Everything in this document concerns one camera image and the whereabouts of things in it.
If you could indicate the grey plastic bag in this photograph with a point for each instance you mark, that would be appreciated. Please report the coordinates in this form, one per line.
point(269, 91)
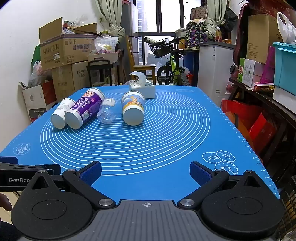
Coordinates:
point(38, 76)

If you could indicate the black cart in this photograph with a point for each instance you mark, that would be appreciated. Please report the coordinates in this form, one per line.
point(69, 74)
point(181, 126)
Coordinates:
point(98, 62)

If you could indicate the white plastic bag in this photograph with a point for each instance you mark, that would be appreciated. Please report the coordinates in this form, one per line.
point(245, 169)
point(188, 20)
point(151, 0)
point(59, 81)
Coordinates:
point(288, 30)

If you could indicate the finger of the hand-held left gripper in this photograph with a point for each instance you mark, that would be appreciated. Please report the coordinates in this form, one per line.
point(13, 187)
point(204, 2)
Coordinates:
point(8, 160)

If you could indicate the green and white box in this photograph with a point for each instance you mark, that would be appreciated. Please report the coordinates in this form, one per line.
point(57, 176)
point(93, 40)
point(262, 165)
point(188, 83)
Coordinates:
point(248, 73)

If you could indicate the red paper bag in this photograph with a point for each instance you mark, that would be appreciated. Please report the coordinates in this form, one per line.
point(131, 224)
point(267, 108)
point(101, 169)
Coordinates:
point(233, 113)

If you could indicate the white chest freezer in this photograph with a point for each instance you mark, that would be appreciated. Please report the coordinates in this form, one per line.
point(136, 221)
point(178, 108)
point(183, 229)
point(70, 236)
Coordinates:
point(214, 67)

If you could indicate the blue silicone baking mat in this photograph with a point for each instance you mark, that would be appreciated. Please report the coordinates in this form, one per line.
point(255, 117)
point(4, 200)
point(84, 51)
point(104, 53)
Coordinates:
point(150, 143)

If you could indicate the tall cardboard box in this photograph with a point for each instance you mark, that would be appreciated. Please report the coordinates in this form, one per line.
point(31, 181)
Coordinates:
point(261, 39)

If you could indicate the wooden chair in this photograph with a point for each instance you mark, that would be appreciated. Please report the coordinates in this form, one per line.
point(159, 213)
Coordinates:
point(143, 67)

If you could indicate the clear plastic cup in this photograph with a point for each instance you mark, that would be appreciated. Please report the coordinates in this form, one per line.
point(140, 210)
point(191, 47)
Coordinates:
point(107, 111)

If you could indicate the green and black bicycle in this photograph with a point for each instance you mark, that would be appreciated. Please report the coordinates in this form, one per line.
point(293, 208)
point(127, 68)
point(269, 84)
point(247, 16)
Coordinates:
point(173, 67)

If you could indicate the maroon bag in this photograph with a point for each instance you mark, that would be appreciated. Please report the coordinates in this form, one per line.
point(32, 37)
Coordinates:
point(240, 34)

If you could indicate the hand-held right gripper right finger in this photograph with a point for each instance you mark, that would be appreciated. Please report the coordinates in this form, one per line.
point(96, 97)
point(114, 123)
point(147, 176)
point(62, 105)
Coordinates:
point(200, 172)

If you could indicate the white and red cardboard box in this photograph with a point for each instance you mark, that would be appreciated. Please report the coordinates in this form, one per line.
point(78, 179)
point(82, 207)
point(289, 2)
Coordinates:
point(33, 99)

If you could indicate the pink bag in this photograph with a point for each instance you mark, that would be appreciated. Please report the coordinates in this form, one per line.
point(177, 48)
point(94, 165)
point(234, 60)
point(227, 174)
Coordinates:
point(268, 67)

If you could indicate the pale green curtain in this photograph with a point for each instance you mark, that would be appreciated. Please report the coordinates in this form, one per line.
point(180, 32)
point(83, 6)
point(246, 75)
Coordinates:
point(108, 16)
point(214, 23)

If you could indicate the person's left hand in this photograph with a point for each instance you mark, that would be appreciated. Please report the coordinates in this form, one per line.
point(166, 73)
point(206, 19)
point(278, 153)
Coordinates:
point(4, 202)

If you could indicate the dark wooden shelf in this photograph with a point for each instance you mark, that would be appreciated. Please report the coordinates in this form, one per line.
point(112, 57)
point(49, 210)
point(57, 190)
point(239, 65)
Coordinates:
point(277, 115)

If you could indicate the purple paper cup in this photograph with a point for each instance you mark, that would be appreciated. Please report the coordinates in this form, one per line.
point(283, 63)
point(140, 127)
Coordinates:
point(85, 105)

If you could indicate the black plastic crate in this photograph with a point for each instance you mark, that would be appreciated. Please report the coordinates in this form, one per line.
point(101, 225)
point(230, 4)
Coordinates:
point(289, 208)

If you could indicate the brown cardboard box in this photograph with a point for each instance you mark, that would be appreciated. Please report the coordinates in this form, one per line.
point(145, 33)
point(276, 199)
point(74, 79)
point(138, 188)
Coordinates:
point(69, 80)

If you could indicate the white rectangular box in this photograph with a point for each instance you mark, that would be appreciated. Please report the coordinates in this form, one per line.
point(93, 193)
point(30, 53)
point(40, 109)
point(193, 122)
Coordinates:
point(148, 91)

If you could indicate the orange bottle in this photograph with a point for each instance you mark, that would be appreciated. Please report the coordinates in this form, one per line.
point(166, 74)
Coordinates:
point(218, 34)

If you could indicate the white paper cup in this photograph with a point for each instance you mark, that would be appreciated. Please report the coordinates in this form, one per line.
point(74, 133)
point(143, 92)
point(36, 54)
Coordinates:
point(61, 113)

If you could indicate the large open cardboard box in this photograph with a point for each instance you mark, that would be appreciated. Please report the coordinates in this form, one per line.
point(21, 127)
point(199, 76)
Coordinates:
point(62, 51)

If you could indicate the teal storage bin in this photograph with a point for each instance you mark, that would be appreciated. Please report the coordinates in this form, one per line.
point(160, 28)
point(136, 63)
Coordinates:
point(285, 67)

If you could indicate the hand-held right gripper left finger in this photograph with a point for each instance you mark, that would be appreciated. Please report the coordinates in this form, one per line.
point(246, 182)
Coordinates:
point(91, 172)

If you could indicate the floral bag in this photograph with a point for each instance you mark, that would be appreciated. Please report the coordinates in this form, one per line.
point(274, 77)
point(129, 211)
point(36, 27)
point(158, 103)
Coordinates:
point(196, 33)

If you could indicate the blue and yellow paper cup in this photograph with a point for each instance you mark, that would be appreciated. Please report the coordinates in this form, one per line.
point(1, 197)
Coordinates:
point(133, 109)

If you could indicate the clear plastic bag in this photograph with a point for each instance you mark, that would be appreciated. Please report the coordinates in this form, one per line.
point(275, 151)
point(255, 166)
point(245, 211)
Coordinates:
point(106, 42)

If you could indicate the green bag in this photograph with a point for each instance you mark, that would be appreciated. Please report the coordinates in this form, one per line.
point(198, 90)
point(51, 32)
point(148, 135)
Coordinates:
point(35, 55)

